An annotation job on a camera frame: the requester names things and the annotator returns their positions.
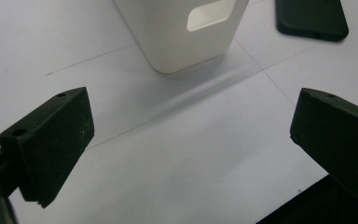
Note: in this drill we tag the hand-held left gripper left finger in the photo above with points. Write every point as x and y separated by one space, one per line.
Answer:
52 140

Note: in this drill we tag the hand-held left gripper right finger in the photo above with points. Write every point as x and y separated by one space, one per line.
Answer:
338 140

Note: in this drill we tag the black phone case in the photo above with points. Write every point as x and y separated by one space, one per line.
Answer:
310 17

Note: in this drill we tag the white plastic bin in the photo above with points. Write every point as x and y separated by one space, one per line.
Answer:
167 40

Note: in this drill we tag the white paper table sheet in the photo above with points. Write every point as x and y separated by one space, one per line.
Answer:
183 149

